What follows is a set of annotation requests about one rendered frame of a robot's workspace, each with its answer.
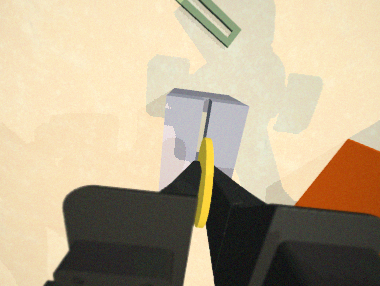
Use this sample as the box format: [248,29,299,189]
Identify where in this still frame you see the yellow disc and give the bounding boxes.
[194,137,214,228]

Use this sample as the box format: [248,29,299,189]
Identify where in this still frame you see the green flat bar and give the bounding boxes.
[175,0,242,48]

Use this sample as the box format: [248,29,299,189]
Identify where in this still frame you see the grey box walls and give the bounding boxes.
[169,88,240,161]

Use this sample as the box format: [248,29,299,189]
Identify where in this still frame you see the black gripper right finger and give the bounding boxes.
[206,166,380,286]

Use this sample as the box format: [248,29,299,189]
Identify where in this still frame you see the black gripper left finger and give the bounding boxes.
[62,161,202,286]

